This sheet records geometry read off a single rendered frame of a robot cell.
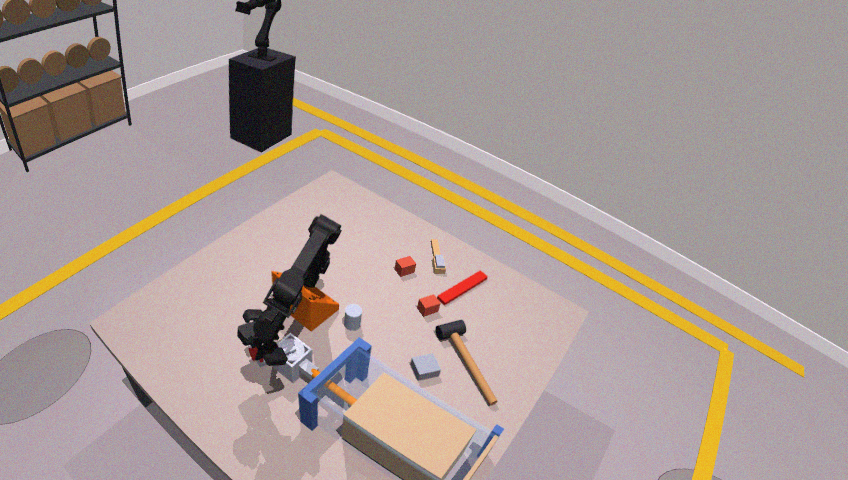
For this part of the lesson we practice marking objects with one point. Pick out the mallet with tan wooden handle and dark head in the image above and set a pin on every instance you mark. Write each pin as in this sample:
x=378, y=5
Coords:
x=453, y=330

